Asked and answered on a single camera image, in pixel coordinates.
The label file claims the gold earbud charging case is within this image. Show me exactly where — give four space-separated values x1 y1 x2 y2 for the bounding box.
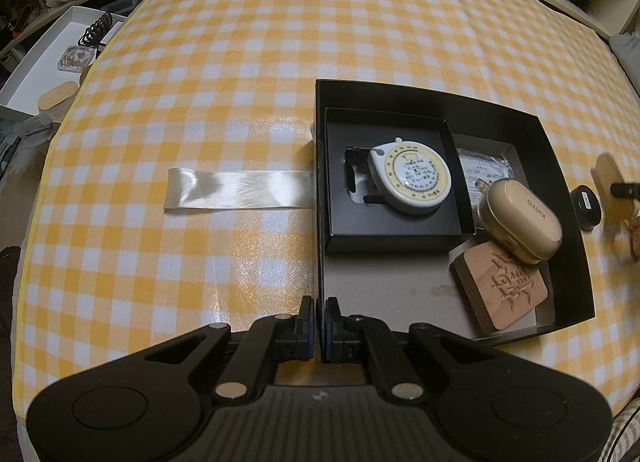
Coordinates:
475 178 563 265

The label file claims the clear packet with label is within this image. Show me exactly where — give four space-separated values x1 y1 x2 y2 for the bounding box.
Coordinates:
457 148 514 229

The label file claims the carved wooden coaster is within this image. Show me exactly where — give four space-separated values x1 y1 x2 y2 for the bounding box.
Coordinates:
451 241 549 333

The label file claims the large black cardboard box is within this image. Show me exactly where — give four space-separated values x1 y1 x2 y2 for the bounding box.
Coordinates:
314 79 594 345

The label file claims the white round tape measure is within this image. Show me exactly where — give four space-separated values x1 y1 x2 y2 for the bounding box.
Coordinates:
368 137 452 215

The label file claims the light wooden oval block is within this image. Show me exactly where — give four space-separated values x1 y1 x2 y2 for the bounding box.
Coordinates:
591 152 631 211

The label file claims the small black round case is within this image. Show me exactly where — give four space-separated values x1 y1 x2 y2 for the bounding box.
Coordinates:
570 185 602 233

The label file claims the small black insert box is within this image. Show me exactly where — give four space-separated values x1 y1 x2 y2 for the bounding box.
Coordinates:
316 107 475 254

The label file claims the clear adhesive tape strip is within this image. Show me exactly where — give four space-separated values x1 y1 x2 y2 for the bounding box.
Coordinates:
164 167 316 211

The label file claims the yellow white checkered tablecloth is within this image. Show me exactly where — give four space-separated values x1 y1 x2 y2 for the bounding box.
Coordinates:
13 0 639 416

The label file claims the wooden oval lid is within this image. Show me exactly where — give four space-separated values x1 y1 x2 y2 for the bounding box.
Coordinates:
37 81 78 112

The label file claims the clear pink patterned case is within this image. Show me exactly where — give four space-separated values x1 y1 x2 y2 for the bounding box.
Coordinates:
56 45 96 74

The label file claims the white tray box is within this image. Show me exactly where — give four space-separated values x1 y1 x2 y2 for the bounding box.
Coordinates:
0 6 103 116

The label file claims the black coiled cable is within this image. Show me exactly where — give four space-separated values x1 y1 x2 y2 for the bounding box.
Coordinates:
78 12 114 48

